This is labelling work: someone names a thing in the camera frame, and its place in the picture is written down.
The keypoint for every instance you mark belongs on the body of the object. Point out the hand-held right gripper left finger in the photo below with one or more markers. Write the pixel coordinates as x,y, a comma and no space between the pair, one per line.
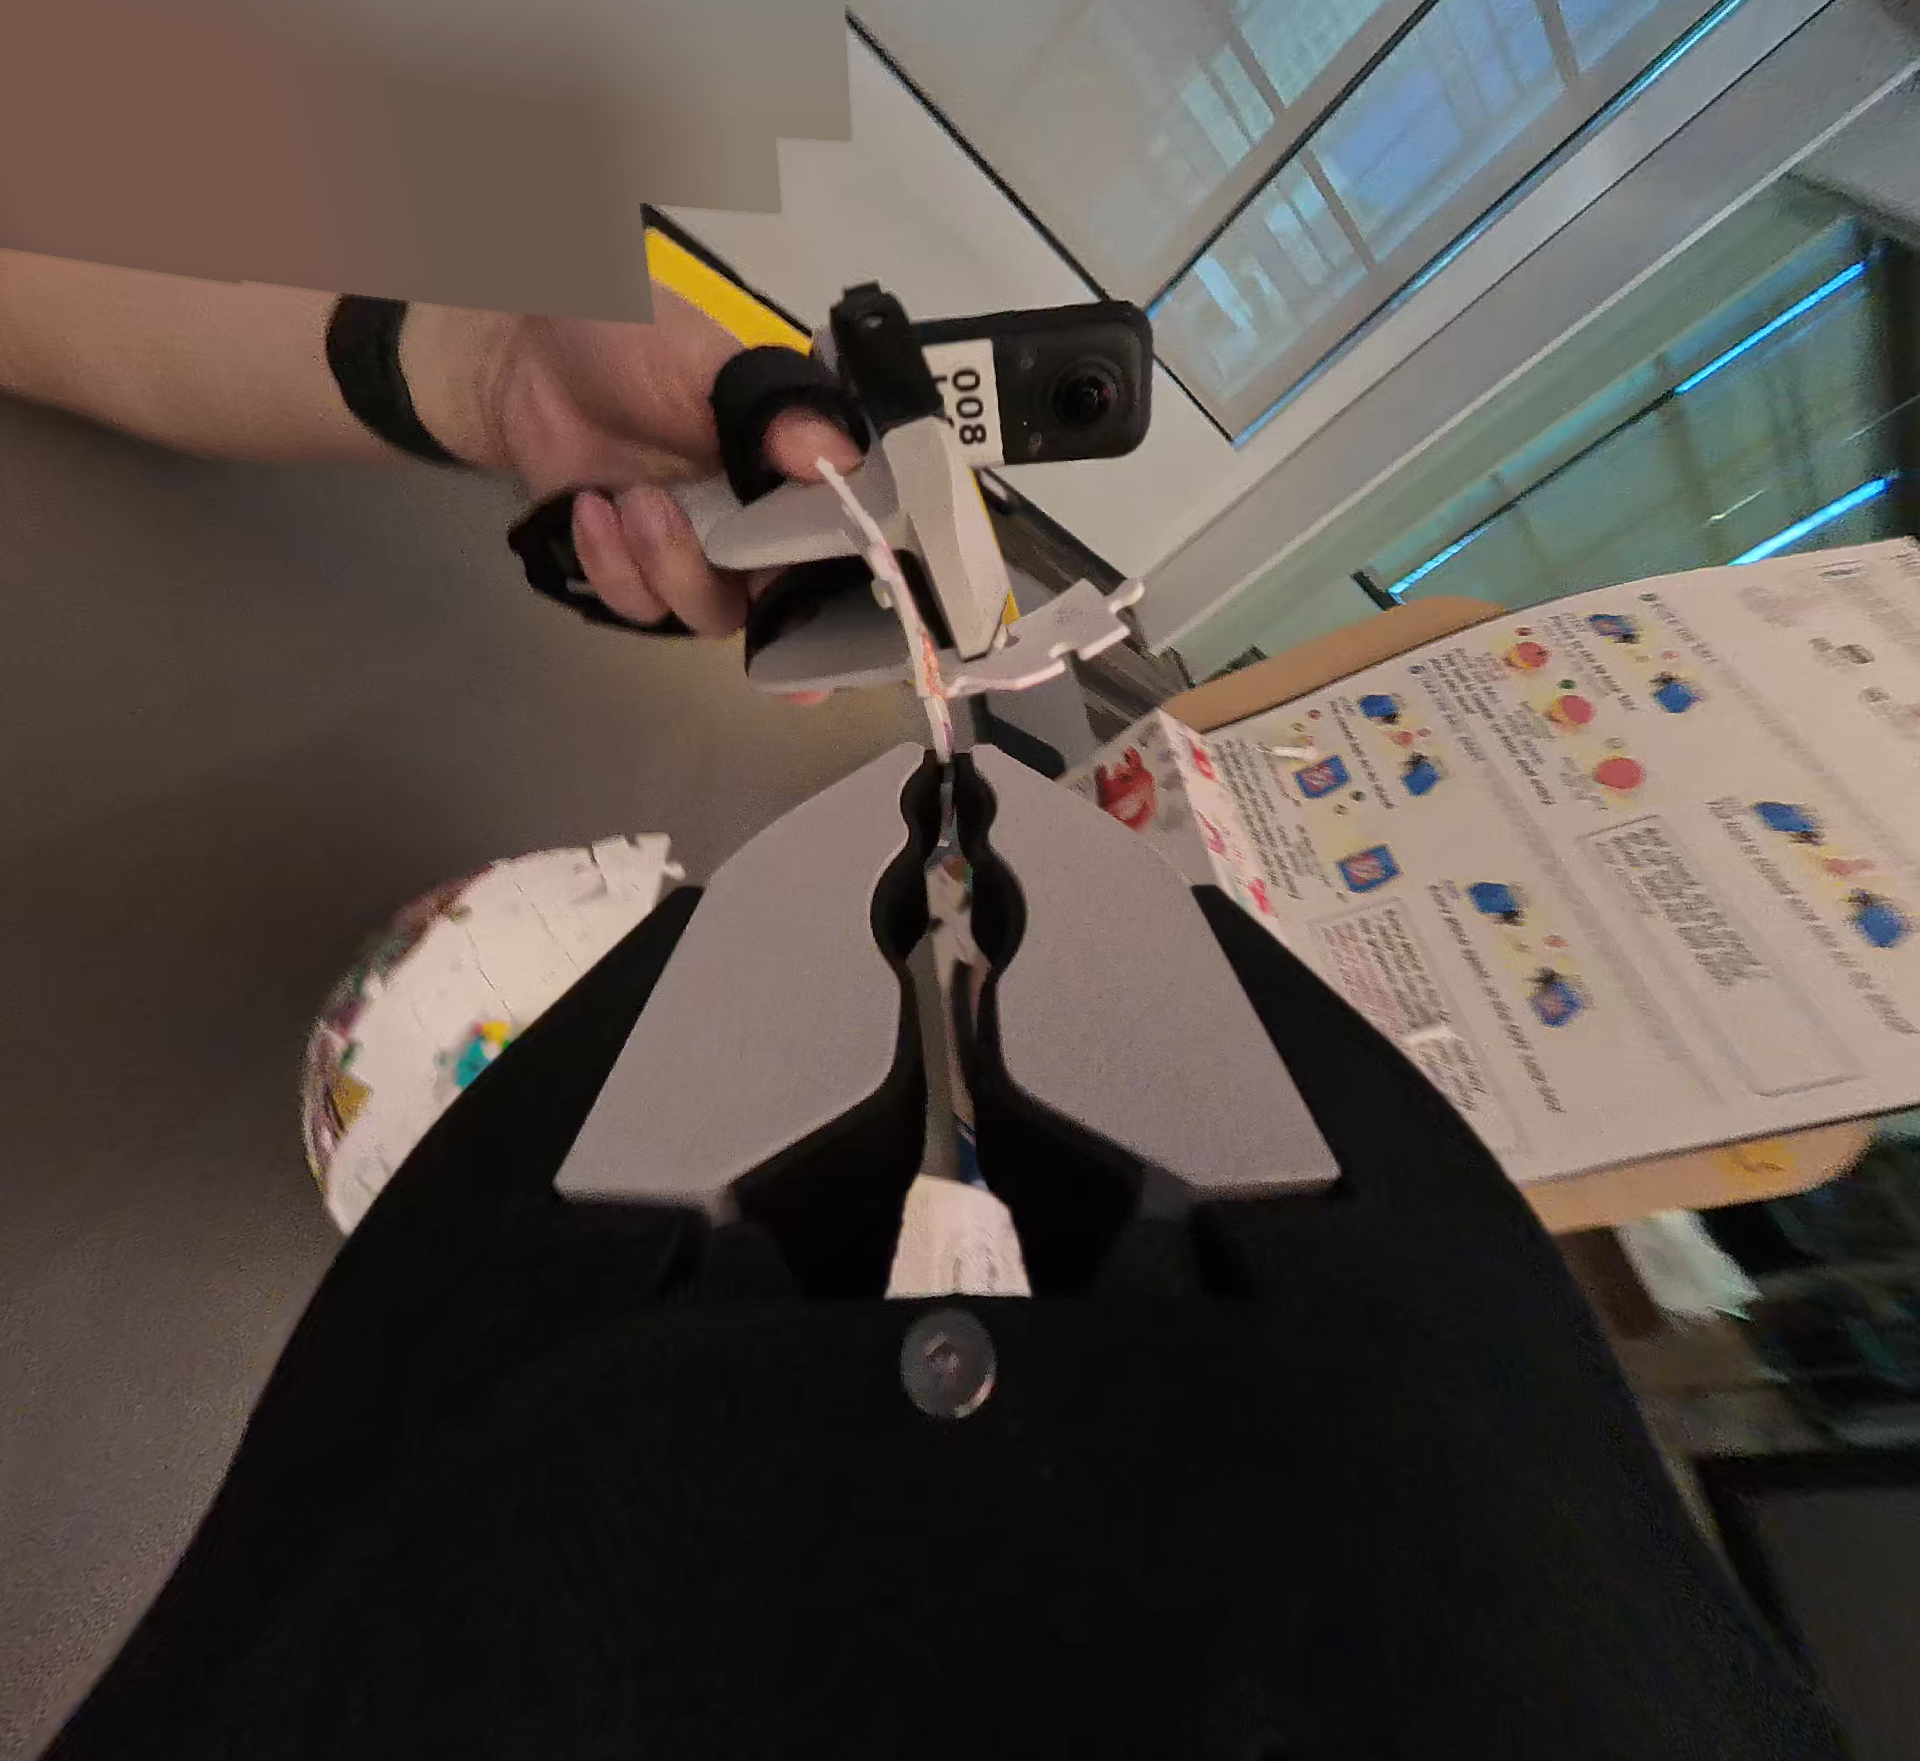
751,1026

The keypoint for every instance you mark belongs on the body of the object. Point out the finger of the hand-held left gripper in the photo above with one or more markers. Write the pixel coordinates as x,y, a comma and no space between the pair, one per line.
944,518

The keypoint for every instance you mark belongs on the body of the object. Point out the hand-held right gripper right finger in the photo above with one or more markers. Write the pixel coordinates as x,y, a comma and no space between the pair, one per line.
1140,1026

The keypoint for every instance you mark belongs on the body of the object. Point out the puzzle piece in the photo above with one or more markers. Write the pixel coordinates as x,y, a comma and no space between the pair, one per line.
1050,636

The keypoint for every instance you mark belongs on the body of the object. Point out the white half puzzle ball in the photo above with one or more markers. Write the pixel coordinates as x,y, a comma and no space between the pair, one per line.
437,981

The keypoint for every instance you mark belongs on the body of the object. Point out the person's left forearm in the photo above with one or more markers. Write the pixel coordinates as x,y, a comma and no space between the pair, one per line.
181,352

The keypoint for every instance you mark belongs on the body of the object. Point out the person's left hand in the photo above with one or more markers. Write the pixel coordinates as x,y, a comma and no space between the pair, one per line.
600,397

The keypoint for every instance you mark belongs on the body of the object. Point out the yellow black panel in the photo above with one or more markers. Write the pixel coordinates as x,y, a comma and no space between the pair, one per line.
705,283

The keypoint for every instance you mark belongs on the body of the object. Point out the cardboard box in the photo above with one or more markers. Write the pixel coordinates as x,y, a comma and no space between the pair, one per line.
1350,636

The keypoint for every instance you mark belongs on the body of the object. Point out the printed instruction sheet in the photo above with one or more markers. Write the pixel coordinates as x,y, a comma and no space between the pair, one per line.
1575,862

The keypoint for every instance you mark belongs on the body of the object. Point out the glass window wall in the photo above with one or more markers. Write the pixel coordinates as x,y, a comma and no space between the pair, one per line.
1424,67

